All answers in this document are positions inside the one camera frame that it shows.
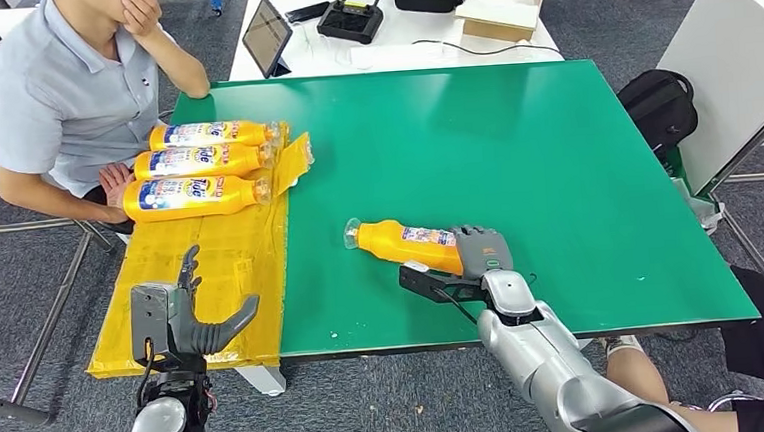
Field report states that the person's right hand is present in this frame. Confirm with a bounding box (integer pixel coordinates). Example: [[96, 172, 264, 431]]
[[96, 161, 138, 216]]

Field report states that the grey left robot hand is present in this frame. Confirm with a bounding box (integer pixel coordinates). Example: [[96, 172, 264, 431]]
[[160, 240, 264, 360]]

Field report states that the person's left hand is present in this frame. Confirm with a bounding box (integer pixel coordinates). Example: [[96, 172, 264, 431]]
[[117, 0, 166, 40]]

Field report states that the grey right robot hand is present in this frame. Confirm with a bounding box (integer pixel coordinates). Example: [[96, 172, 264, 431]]
[[452, 222, 516, 283]]

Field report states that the orange detergent bottle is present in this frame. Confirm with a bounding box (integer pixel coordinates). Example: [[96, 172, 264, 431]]
[[120, 171, 276, 225], [342, 210, 467, 284], [147, 117, 282, 154], [132, 140, 280, 184]]

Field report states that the yellow taped cardboard board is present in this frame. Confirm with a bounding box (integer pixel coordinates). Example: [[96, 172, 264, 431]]
[[72, 120, 306, 381]]

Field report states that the white table foot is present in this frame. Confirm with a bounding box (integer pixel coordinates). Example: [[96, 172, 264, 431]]
[[235, 364, 290, 400]]

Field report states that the person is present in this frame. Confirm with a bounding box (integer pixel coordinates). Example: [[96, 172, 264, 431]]
[[0, 0, 220, 242], [589, 181, 764, 432]]

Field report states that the black tablet on stand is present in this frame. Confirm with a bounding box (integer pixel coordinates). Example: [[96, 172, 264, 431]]
[[239, 0, 297, 81]]

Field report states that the black phone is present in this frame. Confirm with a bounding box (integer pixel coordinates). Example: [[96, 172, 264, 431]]
[[284, 0, 333, 25]]

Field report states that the yellow taped cardboard flap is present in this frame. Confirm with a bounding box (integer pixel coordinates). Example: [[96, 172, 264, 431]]
[[269, 130, 318, 198]]

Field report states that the black controller with antennas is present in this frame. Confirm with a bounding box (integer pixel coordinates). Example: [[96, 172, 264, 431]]
[[315, 0, 393, 49]]

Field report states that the clear plastic bag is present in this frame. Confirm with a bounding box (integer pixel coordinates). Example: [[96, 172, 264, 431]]
[[671, 173, 728, 238]]

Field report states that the open cardboard box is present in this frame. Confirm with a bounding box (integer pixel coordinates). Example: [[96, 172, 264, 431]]
[[453, 0, 553, 47]]

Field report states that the black backpack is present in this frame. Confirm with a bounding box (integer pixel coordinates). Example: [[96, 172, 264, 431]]
[[615, 66, 702, 161]]

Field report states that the white foam sheet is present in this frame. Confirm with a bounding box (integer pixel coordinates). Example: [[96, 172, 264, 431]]
[[455, 0, 541, 35]]

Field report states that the chrome chair base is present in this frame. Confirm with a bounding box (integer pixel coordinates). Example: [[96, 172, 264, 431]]
[[671, 386, 764, 417]]

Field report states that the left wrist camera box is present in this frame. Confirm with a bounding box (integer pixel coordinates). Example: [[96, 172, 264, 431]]
[[127, 282, 181, 364]]

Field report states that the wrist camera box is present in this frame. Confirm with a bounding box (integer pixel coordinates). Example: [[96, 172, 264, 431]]
[[396, 256, 491, 308], [127, 282, 181, 364]]

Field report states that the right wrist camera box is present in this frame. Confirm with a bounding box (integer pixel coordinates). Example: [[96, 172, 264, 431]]
[[396, 256, 491, 308]]

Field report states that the black cable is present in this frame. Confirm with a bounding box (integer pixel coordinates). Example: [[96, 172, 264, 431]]
[[410, 31, 565, 67]]

